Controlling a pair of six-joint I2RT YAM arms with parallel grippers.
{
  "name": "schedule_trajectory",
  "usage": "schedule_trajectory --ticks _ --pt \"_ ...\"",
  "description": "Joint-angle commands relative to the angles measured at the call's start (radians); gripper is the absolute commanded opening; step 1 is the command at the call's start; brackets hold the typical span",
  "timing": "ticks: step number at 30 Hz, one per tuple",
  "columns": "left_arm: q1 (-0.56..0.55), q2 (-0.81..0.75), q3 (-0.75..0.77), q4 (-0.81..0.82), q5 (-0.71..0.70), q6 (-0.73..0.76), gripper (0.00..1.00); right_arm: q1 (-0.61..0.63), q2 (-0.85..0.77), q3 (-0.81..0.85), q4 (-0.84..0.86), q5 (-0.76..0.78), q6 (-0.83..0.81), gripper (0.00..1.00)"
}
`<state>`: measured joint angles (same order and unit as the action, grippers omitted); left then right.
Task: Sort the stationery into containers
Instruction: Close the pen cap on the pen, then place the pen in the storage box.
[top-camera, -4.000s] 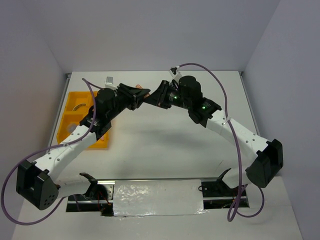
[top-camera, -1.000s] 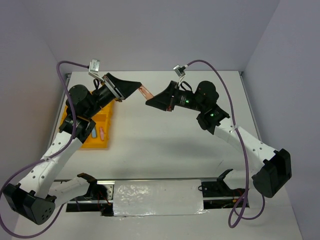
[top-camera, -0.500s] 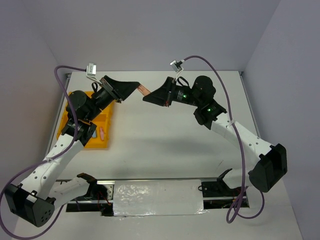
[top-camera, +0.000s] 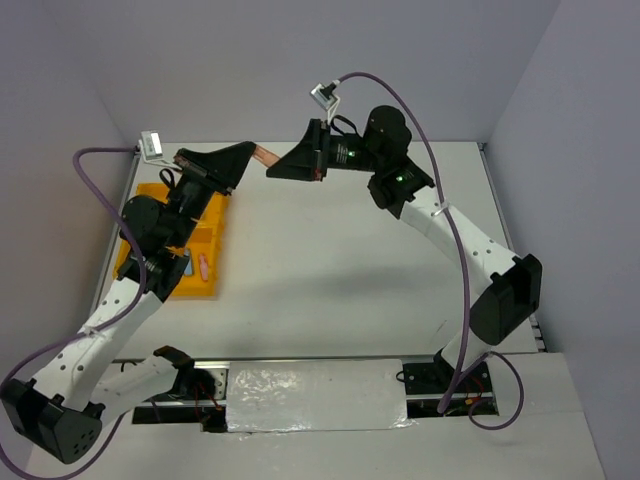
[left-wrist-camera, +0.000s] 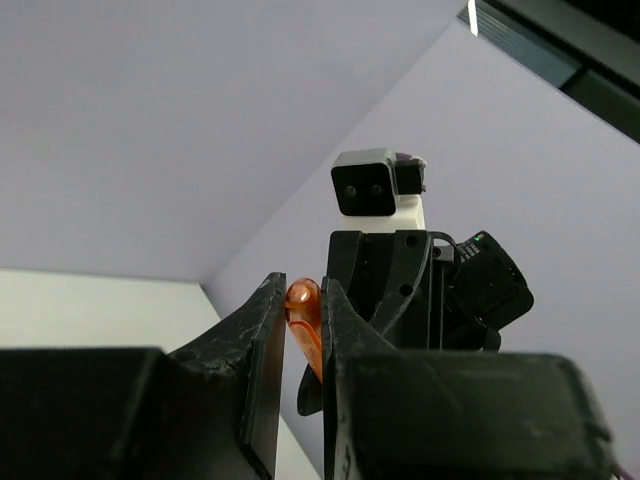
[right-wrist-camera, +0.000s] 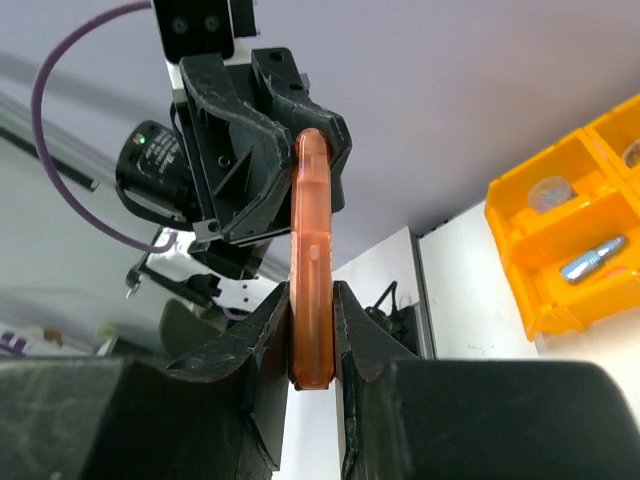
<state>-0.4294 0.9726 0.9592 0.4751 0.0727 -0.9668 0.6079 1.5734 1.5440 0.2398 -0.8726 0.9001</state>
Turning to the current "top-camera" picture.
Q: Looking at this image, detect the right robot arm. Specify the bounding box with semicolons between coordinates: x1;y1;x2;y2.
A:
267;106;543;391

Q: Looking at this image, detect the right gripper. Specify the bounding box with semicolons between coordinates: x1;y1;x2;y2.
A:
264;118;381;181

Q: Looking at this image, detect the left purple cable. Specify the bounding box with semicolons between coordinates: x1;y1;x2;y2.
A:
0;145;151;476

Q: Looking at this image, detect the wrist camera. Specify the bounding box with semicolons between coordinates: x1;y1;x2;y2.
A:
310;80;341;123
136;130;173;168

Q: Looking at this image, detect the yellow plastic organizer tray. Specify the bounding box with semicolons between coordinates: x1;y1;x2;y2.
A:
122;183;230;300

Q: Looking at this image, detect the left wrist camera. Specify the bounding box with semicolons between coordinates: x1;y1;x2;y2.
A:
136;130;173;168

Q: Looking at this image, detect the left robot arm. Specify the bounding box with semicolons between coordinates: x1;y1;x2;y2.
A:
1;142;256;465

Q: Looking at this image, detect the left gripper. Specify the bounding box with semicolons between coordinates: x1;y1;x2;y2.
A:
172;147;263;250

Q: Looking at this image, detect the blue correction tape dispenser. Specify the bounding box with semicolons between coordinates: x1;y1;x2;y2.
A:
183;249;194;277

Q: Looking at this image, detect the purple cable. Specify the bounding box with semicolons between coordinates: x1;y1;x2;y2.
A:
334;72;525;431
0;145;151;476

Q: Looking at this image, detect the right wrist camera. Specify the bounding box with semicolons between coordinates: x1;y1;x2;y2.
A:
310;80;341;123

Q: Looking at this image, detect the silver foil sheet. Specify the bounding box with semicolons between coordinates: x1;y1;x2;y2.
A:
226;359;411;433

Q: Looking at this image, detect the orange correction tape dispenser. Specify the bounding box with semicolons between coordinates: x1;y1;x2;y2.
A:
252;145;280;168

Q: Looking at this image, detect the pink correction tape dispenser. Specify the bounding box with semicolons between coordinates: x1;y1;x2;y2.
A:
198;254;209;282

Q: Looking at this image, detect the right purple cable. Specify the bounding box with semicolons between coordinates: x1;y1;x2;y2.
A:
334;72;525;431

